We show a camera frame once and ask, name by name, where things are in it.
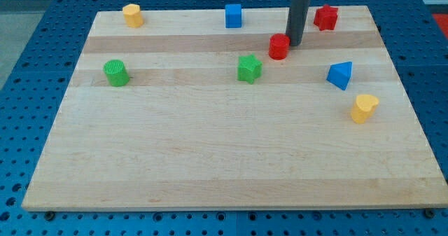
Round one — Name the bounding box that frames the red star block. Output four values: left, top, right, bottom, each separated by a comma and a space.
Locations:
313, 4, 339, 31

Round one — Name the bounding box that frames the yellow hexagon block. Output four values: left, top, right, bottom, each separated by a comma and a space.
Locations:
122, 4, 144, 28

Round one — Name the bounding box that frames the green cylinder block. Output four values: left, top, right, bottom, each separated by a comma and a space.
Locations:
103, 60, 130, 87

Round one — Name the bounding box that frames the red cylinder block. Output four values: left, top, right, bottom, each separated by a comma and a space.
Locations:
268, 34, 290, 60

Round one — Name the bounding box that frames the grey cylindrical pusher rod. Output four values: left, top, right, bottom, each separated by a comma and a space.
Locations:
286, 0, 311, 47

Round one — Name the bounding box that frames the light wooden board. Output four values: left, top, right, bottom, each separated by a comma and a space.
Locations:
22, 6, 447, 211

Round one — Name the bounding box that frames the blue triangle block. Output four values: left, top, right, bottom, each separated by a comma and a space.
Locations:
326, 62, 353, 90

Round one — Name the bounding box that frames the yellow heart block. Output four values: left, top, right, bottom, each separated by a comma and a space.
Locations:
350, 94, 379, 124

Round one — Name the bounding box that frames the blue cube block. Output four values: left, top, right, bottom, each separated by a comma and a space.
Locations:
225, 4, 242, 28

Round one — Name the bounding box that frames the green star block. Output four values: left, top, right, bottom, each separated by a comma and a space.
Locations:
237, 54, 263, 84

